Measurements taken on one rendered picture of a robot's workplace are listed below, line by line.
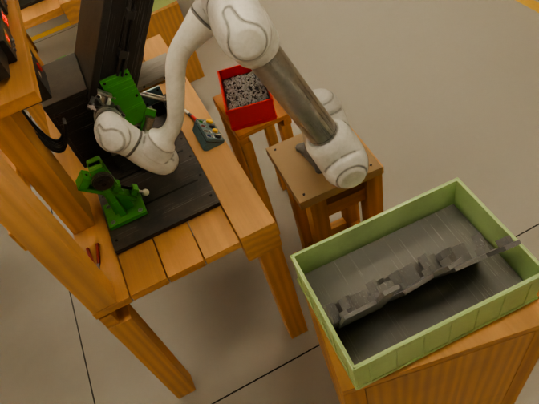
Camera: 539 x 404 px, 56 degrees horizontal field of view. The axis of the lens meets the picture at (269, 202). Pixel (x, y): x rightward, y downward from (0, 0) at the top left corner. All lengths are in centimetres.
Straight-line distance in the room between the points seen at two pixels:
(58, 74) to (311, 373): 169
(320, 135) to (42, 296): 213
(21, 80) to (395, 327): 131
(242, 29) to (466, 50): 283
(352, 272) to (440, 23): 283
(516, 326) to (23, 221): 143
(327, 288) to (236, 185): 55
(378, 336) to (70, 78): 150
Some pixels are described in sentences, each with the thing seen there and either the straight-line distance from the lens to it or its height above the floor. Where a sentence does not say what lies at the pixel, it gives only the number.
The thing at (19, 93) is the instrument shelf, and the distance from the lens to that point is 163.
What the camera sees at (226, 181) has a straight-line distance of 196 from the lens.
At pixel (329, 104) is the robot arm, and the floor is 115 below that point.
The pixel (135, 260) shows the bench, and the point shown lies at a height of 88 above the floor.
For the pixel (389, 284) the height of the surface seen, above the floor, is 114.
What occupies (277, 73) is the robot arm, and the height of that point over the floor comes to 148.
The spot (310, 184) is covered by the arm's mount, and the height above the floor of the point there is 89.
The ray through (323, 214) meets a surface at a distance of 199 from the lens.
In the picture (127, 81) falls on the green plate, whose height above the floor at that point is 123.
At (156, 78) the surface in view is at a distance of 218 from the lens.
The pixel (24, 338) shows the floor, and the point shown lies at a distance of 316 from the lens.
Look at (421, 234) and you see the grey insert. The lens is 177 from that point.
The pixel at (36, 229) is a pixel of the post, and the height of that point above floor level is 133.
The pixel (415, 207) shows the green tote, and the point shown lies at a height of 92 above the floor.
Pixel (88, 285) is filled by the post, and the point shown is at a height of 103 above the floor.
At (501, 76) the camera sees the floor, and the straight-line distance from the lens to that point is 373.
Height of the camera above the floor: 230
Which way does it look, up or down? 49 degrees down
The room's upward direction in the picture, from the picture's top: 17 degrees counter-clockwise
